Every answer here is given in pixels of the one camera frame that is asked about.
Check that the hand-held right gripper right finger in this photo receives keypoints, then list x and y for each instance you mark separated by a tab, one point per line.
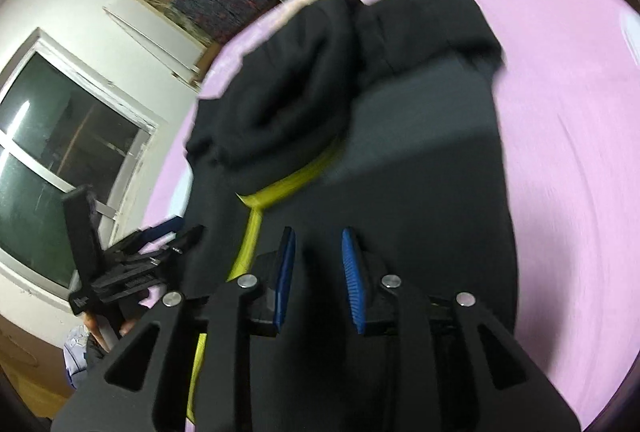
352	282

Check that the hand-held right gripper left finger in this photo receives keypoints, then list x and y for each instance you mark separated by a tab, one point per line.
285	282

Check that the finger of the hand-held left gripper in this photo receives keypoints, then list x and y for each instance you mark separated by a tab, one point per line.
157	230
190	237

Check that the black hoodie with yellow zipper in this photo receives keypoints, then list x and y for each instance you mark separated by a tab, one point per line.
425	161

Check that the person's left hand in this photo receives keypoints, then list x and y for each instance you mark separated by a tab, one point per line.
100	329

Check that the white framed window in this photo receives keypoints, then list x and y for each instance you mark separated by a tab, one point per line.
50	136

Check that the low brown wooden cabinet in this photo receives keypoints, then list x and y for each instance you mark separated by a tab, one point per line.
206	59

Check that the white leaning board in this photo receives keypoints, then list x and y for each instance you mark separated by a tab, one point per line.
160	36

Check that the stack of blue patterned boxes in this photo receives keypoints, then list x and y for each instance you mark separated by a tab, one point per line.
225	6

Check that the pink printed bedsheet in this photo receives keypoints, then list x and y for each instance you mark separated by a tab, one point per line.
560	161

